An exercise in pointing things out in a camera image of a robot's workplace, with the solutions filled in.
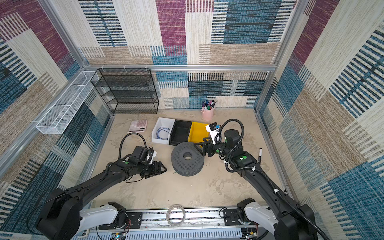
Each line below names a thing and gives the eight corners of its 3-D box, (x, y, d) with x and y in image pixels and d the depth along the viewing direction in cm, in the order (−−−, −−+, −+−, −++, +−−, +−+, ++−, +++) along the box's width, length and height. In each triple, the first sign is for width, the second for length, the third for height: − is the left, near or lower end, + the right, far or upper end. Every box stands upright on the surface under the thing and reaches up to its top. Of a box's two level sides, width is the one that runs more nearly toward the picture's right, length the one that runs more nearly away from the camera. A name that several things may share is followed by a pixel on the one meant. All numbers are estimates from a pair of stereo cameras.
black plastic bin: (169, 145, 100) (168, 140, 96) (175, 123, 112) (175, 118, 107) (186, 147, 99) (186, 142, 94) (191, 125, 111) (191, 120, 106)
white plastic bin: (151, 143, 103) (149, 137, 97) (159, 123, 114) (158, 116, 109) (168, 146, 101) (167, 140, 96) (175, 125, 113) (174, 118, 107)
